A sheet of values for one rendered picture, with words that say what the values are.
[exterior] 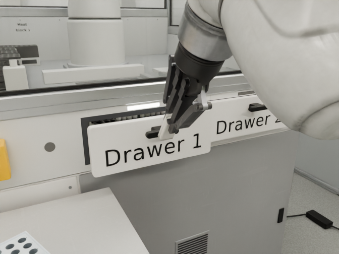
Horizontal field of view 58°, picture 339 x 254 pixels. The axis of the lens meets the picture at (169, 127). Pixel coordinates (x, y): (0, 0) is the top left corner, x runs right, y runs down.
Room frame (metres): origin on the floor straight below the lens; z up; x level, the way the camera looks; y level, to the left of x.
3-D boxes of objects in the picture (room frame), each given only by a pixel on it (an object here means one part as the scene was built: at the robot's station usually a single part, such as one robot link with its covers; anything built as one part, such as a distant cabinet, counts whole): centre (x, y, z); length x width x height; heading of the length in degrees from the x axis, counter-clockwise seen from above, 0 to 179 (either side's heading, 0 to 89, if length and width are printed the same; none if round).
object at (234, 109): (0.82, -0.23, 0.87); 0.29 x 0.02 x 0.11; 117
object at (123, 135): (0.63, 0.03, 0.87); 0.29 x 0.02 x 0.11; 117
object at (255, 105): (0.80, -0.24, 0.91); 0.07 x 0.04 x 0.01; 117
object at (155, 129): (0.61, 0.02, 0.91); 0.07 x 0.04 x 0.01; 117
